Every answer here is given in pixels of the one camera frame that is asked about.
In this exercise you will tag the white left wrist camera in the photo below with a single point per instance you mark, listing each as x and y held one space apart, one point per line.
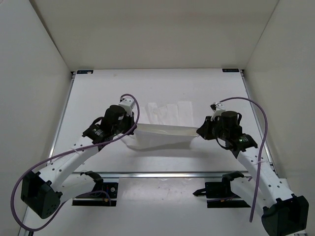
128 104

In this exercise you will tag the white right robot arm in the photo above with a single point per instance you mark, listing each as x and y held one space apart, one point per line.
281 211

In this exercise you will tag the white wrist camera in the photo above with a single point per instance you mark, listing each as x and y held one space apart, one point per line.
128 104
217 109

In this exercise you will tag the aluminium front table rail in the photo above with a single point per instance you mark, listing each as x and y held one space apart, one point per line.
163 175

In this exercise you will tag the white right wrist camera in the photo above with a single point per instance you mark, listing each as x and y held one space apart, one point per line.
217 109

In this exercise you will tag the white pleated skirt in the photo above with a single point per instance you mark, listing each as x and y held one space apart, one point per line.
162 127

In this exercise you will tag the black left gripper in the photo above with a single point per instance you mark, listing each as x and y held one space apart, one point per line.
132 122

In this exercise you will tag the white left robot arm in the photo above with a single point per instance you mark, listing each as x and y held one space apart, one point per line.
45 190

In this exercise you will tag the black corner bracket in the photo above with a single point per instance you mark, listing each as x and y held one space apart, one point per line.
84 72

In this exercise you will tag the black right corner label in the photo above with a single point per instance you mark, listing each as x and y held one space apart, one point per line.
230 70

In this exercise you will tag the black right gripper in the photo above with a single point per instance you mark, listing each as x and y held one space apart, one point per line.
204 131

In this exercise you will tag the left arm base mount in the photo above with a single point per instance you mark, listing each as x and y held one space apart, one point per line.
103 194

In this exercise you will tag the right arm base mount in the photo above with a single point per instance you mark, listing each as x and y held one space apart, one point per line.
219 194

